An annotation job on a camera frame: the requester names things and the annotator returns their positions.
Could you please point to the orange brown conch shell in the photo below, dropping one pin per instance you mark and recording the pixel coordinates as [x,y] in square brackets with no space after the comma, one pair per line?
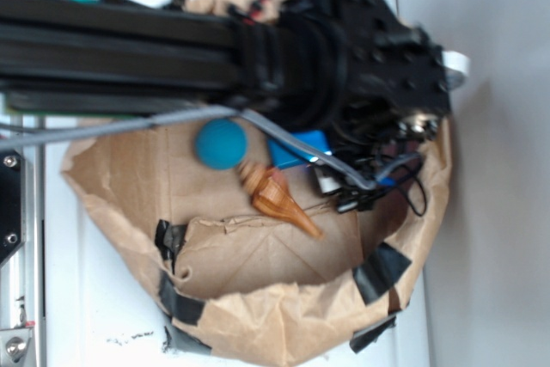
[270,194]

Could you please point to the blue dimpled ball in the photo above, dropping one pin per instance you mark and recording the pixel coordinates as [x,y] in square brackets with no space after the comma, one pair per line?
[221,144]

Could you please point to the brown paper bag bin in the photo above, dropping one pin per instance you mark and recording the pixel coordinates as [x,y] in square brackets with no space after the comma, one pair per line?
[235,284]

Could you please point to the blue rectangular block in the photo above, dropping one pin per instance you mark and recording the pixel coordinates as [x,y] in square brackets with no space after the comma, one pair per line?
[284,156]

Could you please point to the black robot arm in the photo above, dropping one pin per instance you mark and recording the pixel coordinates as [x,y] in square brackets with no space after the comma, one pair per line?
[68,57]

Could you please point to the aluminium frame rail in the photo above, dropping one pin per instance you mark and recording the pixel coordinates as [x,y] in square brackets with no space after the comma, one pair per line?
[23,320]

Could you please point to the black mounting plate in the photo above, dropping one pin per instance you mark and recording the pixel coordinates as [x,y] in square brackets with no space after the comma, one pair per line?
[12,191]

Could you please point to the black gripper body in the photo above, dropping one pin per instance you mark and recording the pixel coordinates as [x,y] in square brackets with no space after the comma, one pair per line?
[363,73]

